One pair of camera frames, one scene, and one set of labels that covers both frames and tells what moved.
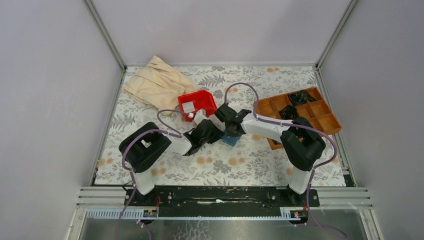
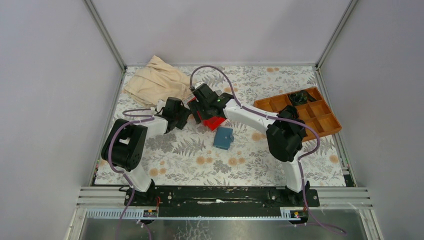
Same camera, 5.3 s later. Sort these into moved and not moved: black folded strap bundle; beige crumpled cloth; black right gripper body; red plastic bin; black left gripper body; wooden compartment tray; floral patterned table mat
Moved: black right gripper body; red plastic bin; black left gripper body
Not moved: floral patterned table mat; beige crumpled cloth; wooden compartment tray; black folded strap bundle
